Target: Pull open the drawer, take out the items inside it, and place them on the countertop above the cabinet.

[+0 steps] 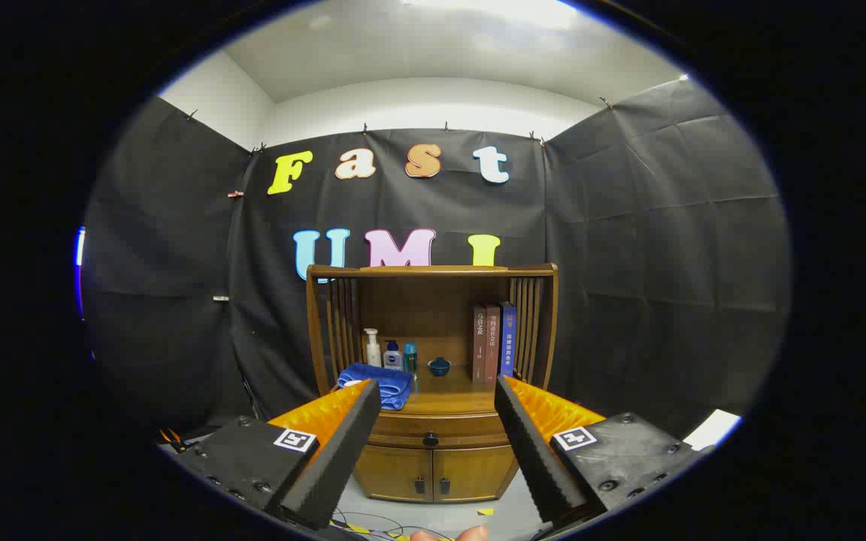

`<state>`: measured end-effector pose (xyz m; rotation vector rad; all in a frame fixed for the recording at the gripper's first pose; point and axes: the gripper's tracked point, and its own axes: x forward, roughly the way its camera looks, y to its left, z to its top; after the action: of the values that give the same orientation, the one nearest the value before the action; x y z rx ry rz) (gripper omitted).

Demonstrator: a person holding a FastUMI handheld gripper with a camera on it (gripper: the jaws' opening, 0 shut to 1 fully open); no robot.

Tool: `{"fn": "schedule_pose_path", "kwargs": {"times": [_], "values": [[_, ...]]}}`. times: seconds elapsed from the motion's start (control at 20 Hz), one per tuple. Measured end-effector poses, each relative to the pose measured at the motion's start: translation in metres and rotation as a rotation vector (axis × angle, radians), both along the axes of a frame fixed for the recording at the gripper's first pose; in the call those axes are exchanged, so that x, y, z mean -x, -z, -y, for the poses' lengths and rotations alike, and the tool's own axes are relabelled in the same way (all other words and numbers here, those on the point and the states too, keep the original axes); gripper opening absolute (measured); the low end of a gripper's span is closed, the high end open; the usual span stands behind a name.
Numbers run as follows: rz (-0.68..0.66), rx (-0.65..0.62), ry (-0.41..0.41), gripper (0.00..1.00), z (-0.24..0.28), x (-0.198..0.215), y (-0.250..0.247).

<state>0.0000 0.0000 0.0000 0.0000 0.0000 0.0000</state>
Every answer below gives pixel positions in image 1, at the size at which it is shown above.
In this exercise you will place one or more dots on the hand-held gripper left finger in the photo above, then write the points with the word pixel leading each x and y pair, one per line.
pixel 339 458

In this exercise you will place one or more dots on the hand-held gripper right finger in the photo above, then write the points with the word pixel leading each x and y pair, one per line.
pixel 534 458

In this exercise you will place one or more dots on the wooden drawer with black knob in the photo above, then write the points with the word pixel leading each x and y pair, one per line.
pixel 470 430

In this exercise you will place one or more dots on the wooden cabinet door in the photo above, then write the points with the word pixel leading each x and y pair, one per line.
pixel 478 469
pixel 395 473

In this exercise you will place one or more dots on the wooden countertop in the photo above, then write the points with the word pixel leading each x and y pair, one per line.
pixel 455 398

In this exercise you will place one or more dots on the wooden cabinet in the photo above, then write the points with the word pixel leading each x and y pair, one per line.
pixel 418 300

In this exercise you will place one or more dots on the blue folded towel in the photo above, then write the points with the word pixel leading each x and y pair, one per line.
pixel 380 379

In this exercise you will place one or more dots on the white pump bottle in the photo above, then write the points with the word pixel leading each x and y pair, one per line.
pixel 372 352

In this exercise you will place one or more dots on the white lotion bottle blue cap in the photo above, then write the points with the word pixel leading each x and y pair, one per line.
pixel 393 359

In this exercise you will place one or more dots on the teal slim bottle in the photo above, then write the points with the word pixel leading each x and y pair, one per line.
pixel 410 359

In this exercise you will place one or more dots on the blue book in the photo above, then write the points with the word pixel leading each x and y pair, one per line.
pixel 508 338

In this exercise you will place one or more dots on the reddish brown book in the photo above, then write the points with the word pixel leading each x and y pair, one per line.
pixel 493 342

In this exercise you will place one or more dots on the dark brown book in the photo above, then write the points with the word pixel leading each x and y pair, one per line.
pixel 479 346

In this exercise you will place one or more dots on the blue lidded teacup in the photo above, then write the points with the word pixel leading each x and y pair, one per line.
pixel 439 367

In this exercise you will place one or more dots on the white flat panel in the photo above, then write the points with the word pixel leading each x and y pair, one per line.
pixel 713 428

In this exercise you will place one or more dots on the black backdrop cloth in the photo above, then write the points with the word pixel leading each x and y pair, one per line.
pixel 628 225

